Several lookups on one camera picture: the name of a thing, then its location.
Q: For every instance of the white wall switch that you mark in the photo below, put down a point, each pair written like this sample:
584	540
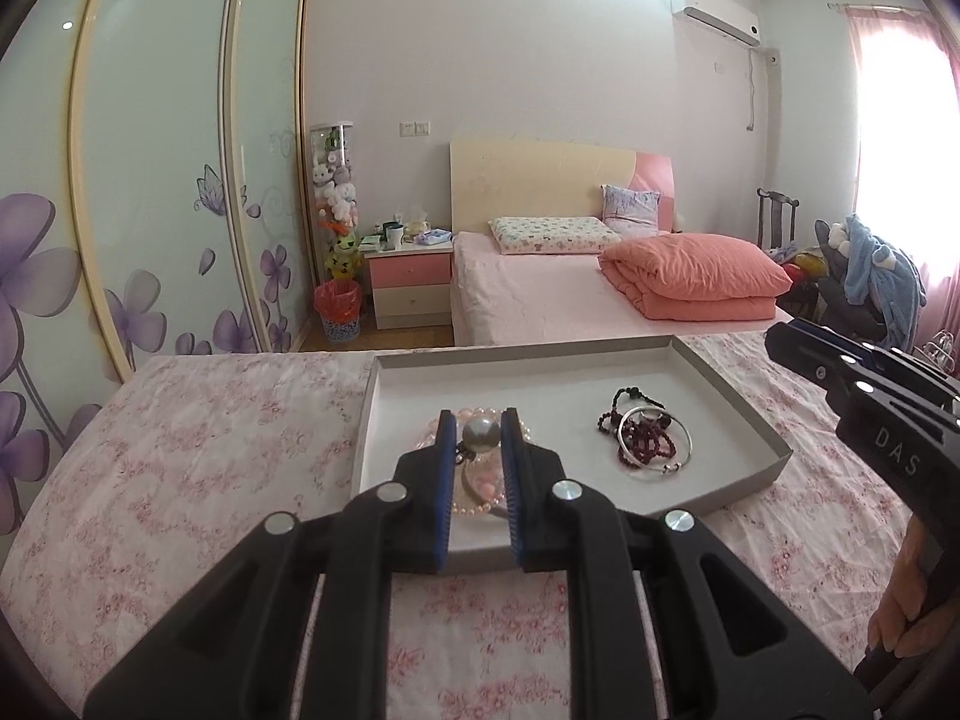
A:
415	128

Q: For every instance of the patterned white pillow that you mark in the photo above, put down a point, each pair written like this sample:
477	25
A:
547	234

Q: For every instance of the blue plush garment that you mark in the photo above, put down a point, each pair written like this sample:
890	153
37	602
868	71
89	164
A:
885	277

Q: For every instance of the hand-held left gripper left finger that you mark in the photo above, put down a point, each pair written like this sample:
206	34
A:
444	525

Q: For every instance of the grey ball pendant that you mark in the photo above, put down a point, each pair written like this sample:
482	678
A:
480	435

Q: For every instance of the blue cloth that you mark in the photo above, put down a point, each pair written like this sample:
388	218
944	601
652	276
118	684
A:
435	238

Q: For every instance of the dark wooden chair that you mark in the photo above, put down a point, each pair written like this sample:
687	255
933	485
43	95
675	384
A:
776	217

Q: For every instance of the dark office chair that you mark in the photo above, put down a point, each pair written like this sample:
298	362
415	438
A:
840	300

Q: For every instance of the grey cardboard box tray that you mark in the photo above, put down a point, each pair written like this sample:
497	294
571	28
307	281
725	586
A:
570	382

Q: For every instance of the waste basket with red bag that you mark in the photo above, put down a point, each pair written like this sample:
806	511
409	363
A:
339	311

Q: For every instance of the silver bangle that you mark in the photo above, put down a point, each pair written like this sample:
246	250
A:
679	457

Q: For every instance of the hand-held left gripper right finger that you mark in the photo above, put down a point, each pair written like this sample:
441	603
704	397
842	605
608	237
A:
514	525

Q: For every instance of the purple pillow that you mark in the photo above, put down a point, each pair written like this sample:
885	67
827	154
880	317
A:
630	208

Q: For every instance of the floral sliding door wardrobe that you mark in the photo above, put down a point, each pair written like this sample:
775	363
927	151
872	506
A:
150	165

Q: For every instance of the pink curtain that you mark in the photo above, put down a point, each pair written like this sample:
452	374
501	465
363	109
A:
907	165

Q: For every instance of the white air conditioner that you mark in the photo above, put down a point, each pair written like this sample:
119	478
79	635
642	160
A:
712	11

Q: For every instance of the plush toy display tube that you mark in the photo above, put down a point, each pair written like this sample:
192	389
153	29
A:
336	195

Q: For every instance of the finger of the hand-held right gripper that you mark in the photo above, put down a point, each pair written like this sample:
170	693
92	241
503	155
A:
806	364
885	367

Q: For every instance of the person's right hand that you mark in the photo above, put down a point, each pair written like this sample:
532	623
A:
900	600

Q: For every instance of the pink and cream nightstand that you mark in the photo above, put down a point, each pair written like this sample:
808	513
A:
409	285

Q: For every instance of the pink floral bedspread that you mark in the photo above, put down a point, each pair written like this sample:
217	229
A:
187	435

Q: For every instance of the colourful toy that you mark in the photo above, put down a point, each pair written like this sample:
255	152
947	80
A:
806	268

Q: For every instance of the coral folded duvet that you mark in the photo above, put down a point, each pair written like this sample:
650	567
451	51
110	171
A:
690	274

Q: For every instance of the bed with pink sheet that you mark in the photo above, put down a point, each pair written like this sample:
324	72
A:
525	292

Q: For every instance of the air conditioner pipe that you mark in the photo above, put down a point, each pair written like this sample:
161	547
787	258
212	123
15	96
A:
752	86

